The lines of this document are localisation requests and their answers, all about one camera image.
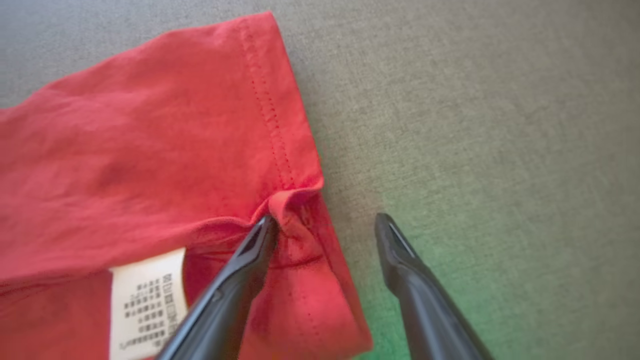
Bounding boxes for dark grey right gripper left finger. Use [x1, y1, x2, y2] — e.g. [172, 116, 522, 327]
[156, 215, 279, 360]

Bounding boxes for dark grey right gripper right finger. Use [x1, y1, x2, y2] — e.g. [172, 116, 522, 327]
[375, 213, 496, 360]

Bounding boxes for red jersey with black lettering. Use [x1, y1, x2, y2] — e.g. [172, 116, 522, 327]
[0, 11, 374, 360]

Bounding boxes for grey fabric sofa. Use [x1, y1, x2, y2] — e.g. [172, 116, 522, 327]
[0, 0, 640, 360]

